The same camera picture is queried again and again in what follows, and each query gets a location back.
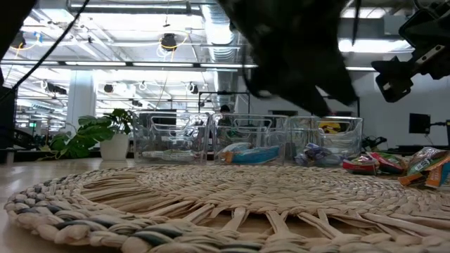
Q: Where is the blue orange granola bar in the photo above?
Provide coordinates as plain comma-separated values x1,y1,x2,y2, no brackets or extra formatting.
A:
398,163,450,190

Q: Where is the blue purple granola bar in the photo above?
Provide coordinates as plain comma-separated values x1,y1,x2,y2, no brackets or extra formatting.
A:
302,142,333,160

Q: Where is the purple silver granola bar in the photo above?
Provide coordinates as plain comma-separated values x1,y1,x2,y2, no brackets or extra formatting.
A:
294,153,349,167

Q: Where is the black ceiling device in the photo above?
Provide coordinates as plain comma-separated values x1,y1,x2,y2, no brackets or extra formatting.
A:
160,32,179,51

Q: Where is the round silver air duct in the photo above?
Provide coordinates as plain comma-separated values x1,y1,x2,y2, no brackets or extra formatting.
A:
200,0,242,112

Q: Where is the long ceiling light strip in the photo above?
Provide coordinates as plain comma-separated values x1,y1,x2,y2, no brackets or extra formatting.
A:
0,60,375,72

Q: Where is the clear plastic bin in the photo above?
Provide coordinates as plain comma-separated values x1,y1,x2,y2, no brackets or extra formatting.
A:
210,112,289,166
132,111,212,165
286,115,364,167

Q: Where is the potted green plant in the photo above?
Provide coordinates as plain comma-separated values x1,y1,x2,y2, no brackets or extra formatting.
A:
40,108,136,162

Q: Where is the person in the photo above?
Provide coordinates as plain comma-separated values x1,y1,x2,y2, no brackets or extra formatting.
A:
217,104,233,127

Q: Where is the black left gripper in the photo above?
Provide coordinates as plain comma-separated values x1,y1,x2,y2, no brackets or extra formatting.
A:
214,0,359,117

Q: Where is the black background metal frame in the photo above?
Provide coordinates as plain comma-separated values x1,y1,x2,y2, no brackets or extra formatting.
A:
198,90,252,115

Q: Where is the white column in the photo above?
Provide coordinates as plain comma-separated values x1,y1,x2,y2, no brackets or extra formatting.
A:
66,70,96,131

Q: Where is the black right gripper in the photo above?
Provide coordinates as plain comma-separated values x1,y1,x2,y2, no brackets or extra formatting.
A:
371,5,450,103

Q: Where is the black background panel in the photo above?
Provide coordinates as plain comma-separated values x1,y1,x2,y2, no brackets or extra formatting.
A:
0,86,18,145

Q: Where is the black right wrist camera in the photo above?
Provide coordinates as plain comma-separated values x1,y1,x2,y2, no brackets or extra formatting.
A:
399,8,432,50

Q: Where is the yellow background object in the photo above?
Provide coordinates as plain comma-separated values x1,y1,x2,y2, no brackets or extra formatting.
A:
319,121,344,134

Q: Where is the round woven straw placemat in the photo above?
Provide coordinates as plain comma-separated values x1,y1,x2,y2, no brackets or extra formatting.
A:
3,164,450,253

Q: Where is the red green granola bar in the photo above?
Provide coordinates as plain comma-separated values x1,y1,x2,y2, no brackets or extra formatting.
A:
404,146,450,179
367,151,406,176
342,157,380,176

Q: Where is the black monitor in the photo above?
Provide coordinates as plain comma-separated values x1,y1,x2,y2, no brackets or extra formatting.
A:
409,112,432,134

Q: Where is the pale blue granola bar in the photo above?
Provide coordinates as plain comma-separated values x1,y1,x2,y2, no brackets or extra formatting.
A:
218,141,253,155

